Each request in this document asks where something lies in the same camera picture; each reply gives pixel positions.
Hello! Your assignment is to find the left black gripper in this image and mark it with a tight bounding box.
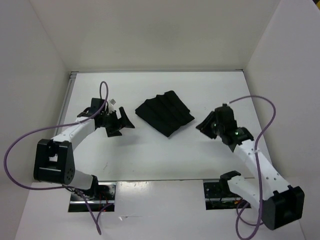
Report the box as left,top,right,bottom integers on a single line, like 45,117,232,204
100,106,134,137

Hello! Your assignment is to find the black pleated skirt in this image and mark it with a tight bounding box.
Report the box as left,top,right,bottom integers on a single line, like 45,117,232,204
135,90,195,138

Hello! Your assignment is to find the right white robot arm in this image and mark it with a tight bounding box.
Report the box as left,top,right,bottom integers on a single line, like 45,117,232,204
196,104,305,230

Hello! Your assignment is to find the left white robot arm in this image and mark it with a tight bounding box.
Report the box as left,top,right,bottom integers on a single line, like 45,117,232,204
33,98,135,200

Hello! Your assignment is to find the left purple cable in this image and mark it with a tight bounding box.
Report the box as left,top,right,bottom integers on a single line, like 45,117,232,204
3,81,111,236

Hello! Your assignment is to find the purple cable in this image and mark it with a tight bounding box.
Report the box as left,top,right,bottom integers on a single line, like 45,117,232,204
228,94,277,240
3,81,111,236

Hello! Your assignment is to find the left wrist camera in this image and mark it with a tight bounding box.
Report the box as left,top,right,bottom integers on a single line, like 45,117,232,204
107,99,116,114

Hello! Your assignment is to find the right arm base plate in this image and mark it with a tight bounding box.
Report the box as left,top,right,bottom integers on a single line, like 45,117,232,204
203,179,245,210

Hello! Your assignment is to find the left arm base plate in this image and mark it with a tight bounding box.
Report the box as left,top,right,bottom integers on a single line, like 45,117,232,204
68,181,117,213

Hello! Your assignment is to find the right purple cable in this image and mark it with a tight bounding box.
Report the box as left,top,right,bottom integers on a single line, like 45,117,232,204
228,94,277,240

